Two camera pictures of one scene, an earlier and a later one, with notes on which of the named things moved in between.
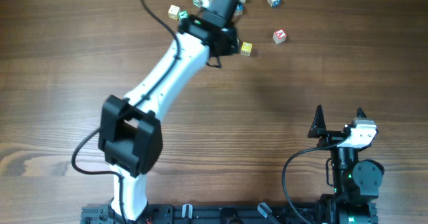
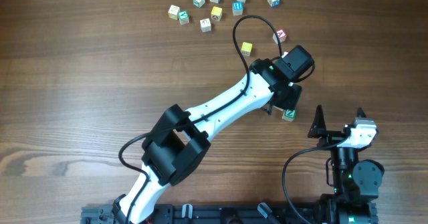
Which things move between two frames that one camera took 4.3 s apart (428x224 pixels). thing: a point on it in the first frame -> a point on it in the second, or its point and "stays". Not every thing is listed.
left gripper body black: x=232 y=46 -> x=291 y=100
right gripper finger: x=318 y=127 stays
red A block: x=279 y=36 stays
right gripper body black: x=332 y=138 stays
